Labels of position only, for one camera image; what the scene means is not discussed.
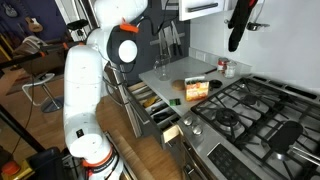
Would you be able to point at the black robot control box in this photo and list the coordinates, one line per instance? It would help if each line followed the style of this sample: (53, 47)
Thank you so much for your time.
(45, 165)

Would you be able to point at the open cutlery drawer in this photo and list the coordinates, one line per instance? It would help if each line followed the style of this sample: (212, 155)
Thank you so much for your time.
(146, 125)

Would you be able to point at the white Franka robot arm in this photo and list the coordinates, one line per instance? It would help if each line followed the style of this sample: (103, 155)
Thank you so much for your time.
(81, 83)

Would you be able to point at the tomato picture tin can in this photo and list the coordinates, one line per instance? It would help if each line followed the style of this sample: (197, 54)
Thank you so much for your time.
(230, 70)

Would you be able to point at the stainless gas stove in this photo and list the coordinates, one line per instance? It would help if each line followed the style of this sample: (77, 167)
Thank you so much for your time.
(233, 140)

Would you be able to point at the clear glass pitcher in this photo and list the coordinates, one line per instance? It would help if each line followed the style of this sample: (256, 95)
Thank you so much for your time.
(162, 68)

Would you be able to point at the yellow emergency stop box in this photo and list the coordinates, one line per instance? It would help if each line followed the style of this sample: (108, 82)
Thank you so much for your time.
(11, 169)

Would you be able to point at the round cork trivet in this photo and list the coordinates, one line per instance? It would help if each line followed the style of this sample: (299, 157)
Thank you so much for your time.
(178, 85)

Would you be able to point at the black oven mitt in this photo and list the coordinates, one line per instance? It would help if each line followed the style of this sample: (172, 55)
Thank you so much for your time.
(238, 23)

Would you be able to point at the black camera on stand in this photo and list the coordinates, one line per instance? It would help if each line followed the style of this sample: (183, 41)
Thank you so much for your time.
(77, 24)

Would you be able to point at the small black cast-iron skillet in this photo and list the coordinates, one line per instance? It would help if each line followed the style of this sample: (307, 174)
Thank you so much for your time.
(215, 84)

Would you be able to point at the white wall outlet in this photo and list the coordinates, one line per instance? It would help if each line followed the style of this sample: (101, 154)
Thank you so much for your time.
(200, 55)

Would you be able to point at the yellow utensil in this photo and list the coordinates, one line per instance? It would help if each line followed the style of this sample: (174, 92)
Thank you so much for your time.
(150, 101)

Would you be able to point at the red label tin can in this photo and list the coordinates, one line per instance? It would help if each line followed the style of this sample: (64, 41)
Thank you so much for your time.
(222, 65)

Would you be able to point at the wooden plank platform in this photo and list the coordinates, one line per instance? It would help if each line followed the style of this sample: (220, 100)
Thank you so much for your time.
(131, 156)

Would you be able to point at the green tea packet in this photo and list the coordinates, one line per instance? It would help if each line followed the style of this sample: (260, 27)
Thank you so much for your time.
(175, 102)

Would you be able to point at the gray guitar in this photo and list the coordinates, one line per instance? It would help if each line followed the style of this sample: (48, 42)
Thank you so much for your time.
(10, 10)

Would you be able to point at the orange tea box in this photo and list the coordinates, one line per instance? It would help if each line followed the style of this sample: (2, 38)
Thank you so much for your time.
(196, 90)

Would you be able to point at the black table frame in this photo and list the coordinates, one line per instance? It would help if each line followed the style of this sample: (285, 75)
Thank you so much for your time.
(20, 131)

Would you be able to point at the magnetic knife strip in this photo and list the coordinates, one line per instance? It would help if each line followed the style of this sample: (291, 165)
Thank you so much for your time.
(181, 34)

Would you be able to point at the white stool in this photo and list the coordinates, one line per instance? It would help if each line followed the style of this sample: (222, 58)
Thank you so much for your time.
(38, 81)

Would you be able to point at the steel stove knob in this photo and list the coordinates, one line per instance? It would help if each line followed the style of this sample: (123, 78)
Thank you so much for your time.
(197, 130)
(188, 121)

